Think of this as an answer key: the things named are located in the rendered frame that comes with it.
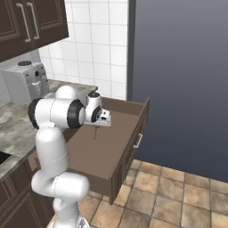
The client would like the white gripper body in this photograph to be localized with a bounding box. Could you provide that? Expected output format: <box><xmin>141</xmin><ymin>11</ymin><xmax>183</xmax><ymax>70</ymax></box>
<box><xmin>85</xmin><ymin>116</ymin><xmax>113</xmax><ymax>128</ymax></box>

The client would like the open brown wooden drawer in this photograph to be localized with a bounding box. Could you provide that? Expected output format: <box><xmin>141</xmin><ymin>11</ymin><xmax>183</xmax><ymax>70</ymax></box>
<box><xmin>62</xmin><ymin>96</ymin><xmax>151</xmax><ymax>206</ymax></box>

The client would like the grey coffee machine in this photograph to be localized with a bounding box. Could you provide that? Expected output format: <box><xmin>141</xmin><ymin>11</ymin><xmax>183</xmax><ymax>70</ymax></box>
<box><xmin>2</xmin><ymin>60</ymin><xmax>50</xmax><ymax>106</ymax></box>

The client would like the black sink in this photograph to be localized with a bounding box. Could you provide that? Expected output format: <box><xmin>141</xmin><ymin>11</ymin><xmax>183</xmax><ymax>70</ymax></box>
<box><xmin>0</xmin><ymin>151</ymin><xmax>12</xmax><ymax>165</ymax></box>

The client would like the dark brown lower cupboard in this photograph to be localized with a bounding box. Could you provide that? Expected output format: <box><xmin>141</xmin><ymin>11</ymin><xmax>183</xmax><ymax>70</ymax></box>
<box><xmin>0</xmin><ymin>148</ymin><xmax>59</xmax><ymax>228</ymax></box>

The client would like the dark brown upper cupboard door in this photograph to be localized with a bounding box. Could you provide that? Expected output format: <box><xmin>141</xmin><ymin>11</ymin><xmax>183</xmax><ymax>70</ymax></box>
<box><xmin>27</xmin><ymin>0</ymin><xmax>70</xmax><ymax>50</ymax></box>
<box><xmin>0</xmin><ymin>0</ymin><xmax>34</xmax><ymax>62</ymax></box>

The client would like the silver drawer handle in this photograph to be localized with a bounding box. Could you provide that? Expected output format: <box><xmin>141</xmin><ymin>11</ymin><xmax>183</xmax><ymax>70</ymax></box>
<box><xmin>133</xmin><ymin>133</ymin><xmax>144</xmax><ymax>149</ymax></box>

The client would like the silver cupboard handle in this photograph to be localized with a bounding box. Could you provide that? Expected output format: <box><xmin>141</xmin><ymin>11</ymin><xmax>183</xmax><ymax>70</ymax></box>
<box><xmin>15</xmin><ymin>2</ymin><xmax>32</xmax><ymax>44</ymax></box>
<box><xmin>25</xmin><ymin>2</ymin><xmax>41</xmax><ymax>41</ymax></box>

